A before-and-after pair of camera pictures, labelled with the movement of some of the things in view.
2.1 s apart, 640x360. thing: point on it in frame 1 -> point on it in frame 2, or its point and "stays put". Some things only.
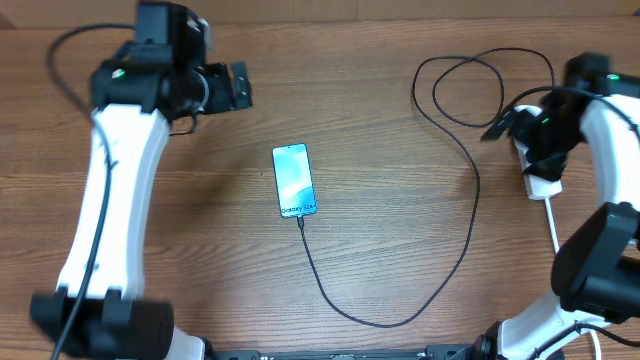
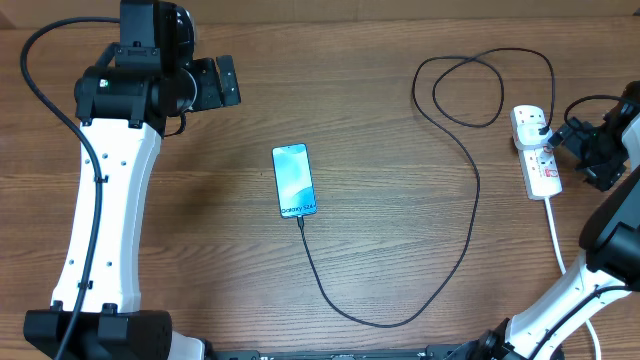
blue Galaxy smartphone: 294,181 stays put
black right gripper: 553,162 -> 603,172
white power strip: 534,187 stays put
